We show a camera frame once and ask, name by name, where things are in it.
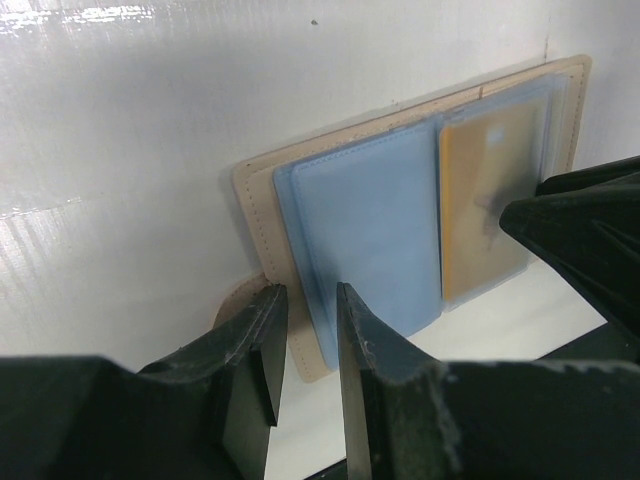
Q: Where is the gold card in wallet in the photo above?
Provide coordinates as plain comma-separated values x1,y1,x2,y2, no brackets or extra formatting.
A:
439,99,548,308

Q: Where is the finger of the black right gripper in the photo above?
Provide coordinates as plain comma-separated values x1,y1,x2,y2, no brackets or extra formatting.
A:
499,156,639,347

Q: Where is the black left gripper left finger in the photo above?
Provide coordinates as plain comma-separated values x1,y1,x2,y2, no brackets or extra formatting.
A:
1,285,288,479

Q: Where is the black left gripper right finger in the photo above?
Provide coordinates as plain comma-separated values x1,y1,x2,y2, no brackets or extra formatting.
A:
337,283,639,479

